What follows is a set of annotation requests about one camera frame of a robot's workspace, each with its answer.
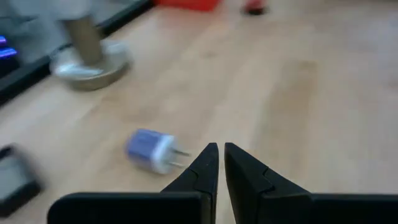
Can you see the purple white wall charger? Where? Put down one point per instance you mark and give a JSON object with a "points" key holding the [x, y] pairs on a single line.
{"points": [[146, 149]]}

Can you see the black plastic mirror frame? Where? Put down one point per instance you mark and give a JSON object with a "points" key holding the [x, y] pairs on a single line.
{"points": [[15, 177]]}

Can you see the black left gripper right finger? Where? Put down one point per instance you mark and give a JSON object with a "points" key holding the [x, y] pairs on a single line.
{"points": [[264, 202]]}

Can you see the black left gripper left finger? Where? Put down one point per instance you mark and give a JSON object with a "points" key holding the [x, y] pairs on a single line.
{"points": [[192, 202]]}

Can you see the red sand hourglass black caps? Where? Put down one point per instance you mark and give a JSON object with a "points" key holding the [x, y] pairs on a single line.
{"points": [[255, 9]]}

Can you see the brass lamp with white bulb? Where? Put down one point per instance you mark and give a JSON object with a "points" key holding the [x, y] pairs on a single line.
{"points": [[90, 74]]}

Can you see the purple lit keyboard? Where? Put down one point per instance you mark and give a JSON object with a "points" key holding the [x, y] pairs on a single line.
{"points": [[6, 53]]}

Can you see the red plastic basket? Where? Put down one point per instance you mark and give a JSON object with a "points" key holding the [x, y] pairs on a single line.
{"points": [[189, 3]]}

